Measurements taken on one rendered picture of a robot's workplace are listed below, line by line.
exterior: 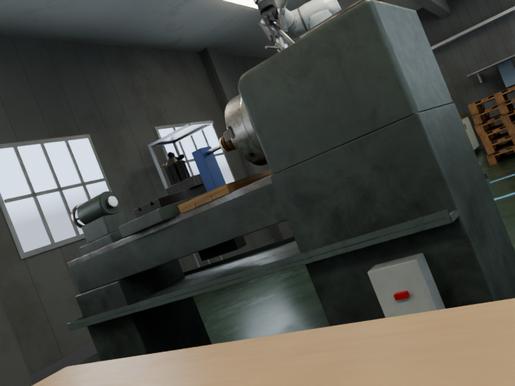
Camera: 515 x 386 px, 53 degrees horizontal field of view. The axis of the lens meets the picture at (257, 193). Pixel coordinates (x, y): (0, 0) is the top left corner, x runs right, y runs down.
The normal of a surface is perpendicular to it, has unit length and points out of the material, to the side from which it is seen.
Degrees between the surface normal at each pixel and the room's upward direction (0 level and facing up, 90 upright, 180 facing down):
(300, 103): 90
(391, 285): 90
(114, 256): 90
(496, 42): 90
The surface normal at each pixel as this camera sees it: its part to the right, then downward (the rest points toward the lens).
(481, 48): -0.48, 0.18
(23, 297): 0.79, -0.33
